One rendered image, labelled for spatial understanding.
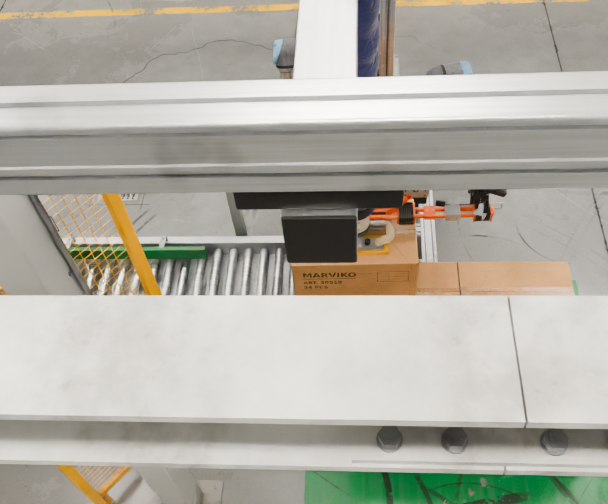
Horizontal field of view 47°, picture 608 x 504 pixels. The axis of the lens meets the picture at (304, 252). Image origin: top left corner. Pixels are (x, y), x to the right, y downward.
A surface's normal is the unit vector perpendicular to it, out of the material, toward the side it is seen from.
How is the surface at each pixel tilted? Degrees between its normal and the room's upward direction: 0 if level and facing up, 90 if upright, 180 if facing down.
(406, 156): 90
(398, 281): 90
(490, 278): 0
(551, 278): 0
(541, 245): 0
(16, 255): 90
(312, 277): 90
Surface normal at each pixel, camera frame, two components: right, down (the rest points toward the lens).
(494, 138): -0.04, 0.80
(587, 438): -0.07, -0.60
